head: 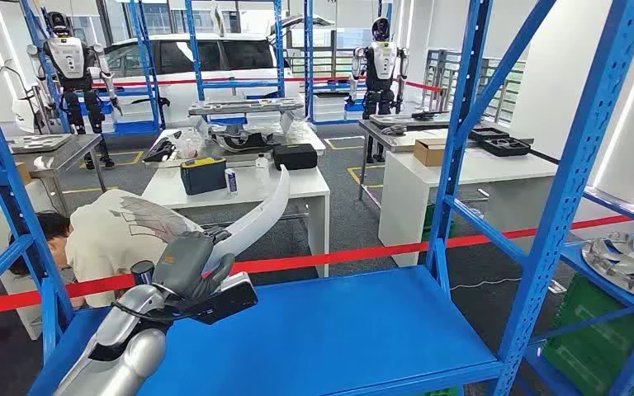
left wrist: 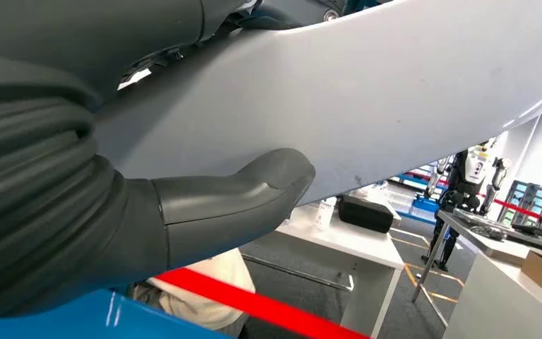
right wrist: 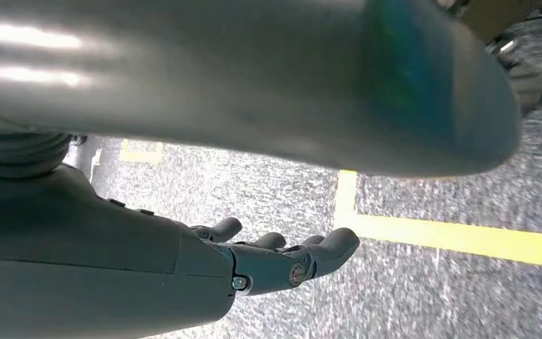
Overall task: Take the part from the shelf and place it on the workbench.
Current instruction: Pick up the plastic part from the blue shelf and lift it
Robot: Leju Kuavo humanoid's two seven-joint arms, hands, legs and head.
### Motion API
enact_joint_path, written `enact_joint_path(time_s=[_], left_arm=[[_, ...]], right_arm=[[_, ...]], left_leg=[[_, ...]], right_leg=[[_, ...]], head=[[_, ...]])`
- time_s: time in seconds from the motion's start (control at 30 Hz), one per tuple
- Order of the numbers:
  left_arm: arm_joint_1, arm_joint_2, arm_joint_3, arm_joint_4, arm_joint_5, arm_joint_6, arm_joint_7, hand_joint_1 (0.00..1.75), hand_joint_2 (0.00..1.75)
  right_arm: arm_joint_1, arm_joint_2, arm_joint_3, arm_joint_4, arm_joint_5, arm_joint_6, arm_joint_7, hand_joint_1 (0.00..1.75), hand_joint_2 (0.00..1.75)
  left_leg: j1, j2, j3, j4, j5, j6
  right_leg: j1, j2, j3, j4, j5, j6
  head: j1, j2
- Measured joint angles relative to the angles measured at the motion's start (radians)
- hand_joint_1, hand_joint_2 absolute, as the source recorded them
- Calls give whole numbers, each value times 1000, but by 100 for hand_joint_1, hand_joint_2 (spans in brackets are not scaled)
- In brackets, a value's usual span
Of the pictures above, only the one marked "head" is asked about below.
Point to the black plastic tray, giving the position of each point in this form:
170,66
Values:
486,133
505,146

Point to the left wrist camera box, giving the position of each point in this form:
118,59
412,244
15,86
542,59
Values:
224,303

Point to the red barrier belt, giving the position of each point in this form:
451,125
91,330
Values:
350,254
426,86

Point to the black yellow toolbox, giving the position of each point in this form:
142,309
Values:
202,177

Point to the grey metal railing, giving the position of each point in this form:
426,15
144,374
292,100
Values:
505,87

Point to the white curved plastic part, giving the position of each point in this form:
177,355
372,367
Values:
262,218

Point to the silver metal hub part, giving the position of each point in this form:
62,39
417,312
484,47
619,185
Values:
623,262

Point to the green plastic crate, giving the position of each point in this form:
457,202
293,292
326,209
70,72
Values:
596,300
585,366

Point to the small white blue can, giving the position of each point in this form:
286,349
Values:
231,183

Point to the black white humanoid robot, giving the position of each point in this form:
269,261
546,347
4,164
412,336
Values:
68,57
382,57

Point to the black barrier post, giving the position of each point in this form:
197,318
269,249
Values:
142,270

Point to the black carry case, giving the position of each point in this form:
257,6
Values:
295,157

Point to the clear plastic bottle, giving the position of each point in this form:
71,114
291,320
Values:
262,172

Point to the cluttered steel table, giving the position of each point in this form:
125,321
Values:
300,134

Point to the blue metal shelf rack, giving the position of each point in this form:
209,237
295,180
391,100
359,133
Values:
308,54
145,54
322,328
571,257
279,54

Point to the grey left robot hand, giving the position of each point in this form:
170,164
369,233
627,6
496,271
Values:
183,268

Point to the black white car part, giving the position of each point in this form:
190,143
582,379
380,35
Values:
240,142

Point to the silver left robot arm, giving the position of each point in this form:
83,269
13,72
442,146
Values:
131,350

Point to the black equipment piece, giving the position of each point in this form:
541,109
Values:
158,150

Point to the white car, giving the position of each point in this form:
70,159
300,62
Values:
177,95

